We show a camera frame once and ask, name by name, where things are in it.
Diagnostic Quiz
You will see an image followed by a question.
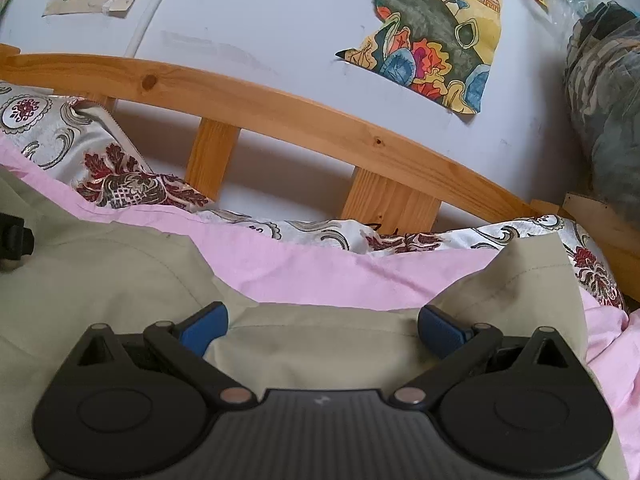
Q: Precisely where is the pink bed sheet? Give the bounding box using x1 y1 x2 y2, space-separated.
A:
0 137 640 428

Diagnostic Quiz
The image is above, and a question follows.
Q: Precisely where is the landscape wall poster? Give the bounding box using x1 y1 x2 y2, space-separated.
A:
334 0 507 116

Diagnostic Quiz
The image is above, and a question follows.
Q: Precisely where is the white wall pipe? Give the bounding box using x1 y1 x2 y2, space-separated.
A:
122 0 193 59

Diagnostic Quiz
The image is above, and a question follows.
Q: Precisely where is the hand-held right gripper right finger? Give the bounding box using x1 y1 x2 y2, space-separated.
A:
389 304 582 407

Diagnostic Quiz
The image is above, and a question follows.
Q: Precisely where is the beige brown olive hooded jacket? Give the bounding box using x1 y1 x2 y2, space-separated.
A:
0 167 631 480

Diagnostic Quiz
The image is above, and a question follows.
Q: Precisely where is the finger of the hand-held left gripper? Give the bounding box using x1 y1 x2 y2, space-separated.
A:
0 212 35 272

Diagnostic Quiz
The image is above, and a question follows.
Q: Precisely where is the wooden bed frame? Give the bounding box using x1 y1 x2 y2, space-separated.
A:
0 42 640 306

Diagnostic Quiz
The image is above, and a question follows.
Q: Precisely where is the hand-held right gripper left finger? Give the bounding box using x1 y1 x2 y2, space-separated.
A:
66 302 257 407

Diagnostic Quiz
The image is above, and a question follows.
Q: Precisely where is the plastic-wrapped dark bundle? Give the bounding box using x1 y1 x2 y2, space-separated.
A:
550 0 640 223

